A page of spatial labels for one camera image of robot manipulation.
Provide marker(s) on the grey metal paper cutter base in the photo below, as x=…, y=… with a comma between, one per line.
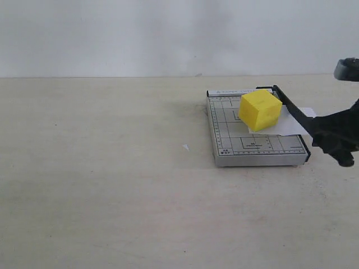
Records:
x=234, y=144

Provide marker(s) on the black cutter blade lever arm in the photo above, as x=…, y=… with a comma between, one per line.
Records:
x=304, y=121

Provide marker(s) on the white paper sheet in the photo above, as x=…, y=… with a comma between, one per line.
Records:
x=285, y=126

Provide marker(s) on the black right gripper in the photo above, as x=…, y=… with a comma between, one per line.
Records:
x=337, y=134

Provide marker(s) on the yellow cube block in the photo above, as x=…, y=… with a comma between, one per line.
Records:
x=259, y=109

